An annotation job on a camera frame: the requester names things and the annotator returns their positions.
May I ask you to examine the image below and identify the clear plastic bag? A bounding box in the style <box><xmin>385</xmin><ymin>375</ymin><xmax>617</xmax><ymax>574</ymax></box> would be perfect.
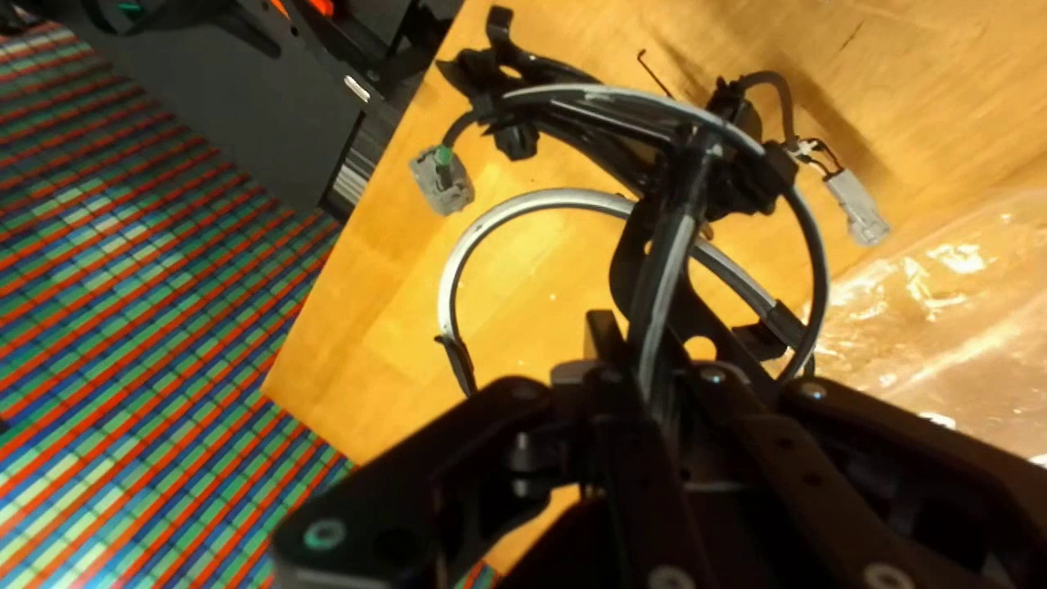
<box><xmin>815</xmin><ymin>179</ymin><xmax>1047</xmax><ymax>466</ymax></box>

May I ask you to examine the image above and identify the black cable bundle with connectors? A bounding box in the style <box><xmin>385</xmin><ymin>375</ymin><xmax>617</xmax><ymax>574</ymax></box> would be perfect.
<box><xmin>406</xmin><ymin>4</ymin><xmax>894</xmax><ymax>403</ymax></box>

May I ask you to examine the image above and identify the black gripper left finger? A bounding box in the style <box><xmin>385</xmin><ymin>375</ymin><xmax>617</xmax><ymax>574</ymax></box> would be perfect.
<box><xmin>270</xmin><ymin>308</ymin><xmax>708</xmax><ymax>589</ymax></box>

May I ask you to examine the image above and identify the multicoloured patterned backdrop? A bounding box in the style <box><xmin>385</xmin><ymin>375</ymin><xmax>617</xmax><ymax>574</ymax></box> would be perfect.
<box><xmin>0</xmin><ymin>15</ymin><xmax>370</xmax><ymax>589</ymax></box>

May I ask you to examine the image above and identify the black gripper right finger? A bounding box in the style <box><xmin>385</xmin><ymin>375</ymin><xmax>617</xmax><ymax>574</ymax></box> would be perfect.
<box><xmin>658</xmin><ymin>290</ymin><xmax>1047</xmax><ymax>589</ymax></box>

